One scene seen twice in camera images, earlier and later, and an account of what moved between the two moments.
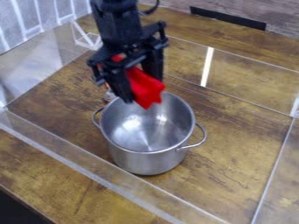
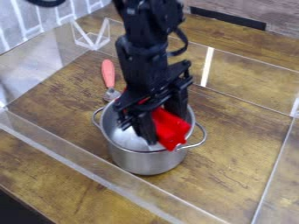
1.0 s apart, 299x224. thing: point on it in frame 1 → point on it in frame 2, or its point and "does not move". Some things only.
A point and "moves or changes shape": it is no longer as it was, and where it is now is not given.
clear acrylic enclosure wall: x=240 y=178 does not move
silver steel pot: x=149 y=138 does not move
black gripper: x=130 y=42 → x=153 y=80
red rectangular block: x=146 y=89 moves or changes shape
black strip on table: x=229 y=18 does not move
